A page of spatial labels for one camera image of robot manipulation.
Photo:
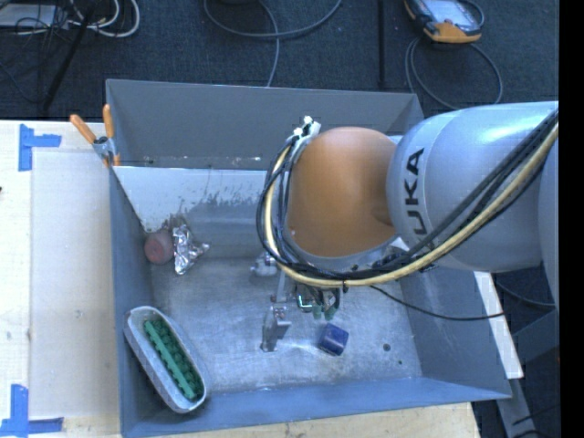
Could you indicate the red-brown round ball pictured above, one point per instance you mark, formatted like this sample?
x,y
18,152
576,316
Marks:
x,y
158,247

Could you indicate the green toothed strip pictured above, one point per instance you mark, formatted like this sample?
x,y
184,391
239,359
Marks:
x,y
172,358

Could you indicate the blue cube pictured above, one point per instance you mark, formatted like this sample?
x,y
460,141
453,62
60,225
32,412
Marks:
x,y
333,339

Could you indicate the grey metal bin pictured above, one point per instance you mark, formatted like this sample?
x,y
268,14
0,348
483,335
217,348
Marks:
x,y
228,299

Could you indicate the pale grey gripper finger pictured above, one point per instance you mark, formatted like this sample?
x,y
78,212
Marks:
x,y
282,317
268,336

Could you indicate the crumpled silver foil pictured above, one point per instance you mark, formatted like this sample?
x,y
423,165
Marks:
x,y
184,253

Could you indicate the grey oval tray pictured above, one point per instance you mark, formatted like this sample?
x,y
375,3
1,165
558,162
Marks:
x,y
137,336

